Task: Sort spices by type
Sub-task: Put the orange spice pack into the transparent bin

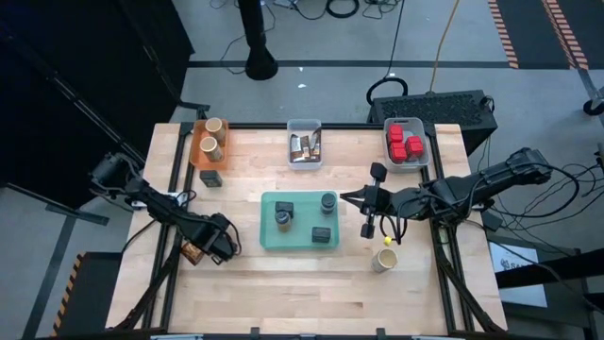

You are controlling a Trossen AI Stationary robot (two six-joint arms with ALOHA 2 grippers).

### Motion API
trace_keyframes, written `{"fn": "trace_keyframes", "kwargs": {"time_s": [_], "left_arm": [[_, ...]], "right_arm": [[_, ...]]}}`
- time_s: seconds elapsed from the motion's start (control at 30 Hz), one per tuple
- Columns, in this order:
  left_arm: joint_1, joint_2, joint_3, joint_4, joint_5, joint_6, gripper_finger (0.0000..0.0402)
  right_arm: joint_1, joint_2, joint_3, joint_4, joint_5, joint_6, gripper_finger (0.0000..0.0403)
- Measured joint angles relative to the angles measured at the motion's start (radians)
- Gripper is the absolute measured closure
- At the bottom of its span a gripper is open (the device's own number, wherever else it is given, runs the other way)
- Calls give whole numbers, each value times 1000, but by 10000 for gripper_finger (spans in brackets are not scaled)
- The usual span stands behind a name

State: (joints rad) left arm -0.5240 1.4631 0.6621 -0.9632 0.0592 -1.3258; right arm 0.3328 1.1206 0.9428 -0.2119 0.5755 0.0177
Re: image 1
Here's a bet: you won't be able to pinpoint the yellow cable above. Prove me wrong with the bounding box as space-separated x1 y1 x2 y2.
428 0 461 94

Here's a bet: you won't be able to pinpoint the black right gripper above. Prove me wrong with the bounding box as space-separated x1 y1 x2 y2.
339 161 403 240

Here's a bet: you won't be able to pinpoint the orange plastic bin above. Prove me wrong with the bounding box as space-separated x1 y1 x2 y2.
190 118 231 172

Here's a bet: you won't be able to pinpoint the black mat yellow striped edge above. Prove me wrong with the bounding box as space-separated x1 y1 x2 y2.
52 251 125 337

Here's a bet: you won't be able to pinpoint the black partition foot bar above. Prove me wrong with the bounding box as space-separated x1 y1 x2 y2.
0 181 110 227

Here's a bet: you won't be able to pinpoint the black mat orange striped edges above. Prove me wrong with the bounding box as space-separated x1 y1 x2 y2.
487 0 590 71
559 0 604 67

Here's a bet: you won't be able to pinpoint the black aluminium table frame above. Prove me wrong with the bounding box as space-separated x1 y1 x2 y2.
106 120 509 339

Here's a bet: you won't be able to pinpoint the teal plastic tray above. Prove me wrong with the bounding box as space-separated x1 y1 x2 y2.
259 189 341 250

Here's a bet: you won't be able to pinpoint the grey plastic bin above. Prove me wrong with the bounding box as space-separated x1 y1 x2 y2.
383 116 431 172

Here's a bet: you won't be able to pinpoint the orange seasoning packet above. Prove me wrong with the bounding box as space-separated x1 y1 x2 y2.
304 126 323 162
289 133 308 163
180 240 208 267

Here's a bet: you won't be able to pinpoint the black curtain partition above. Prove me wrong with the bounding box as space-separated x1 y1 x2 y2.
0 0 195 209

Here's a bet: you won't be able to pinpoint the white paper sign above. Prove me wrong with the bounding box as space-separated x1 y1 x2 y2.
489 240 549 309

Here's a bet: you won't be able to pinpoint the black pole stand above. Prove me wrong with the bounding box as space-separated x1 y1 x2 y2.
235 0 279 81

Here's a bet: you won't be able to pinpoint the black cable coil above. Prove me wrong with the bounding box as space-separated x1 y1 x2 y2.
325 0 361 20

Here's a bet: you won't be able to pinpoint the black perforated box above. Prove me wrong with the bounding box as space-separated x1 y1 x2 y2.
366 89 499 155

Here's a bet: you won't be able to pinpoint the clear plastic bin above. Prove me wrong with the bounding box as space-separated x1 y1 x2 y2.
286 117 325 170

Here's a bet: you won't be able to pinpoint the black cable with loop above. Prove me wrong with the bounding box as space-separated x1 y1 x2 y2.
365 0 410 108

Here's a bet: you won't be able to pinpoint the black-lid jar purple label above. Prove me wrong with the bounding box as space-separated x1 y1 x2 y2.
319 192 338 216

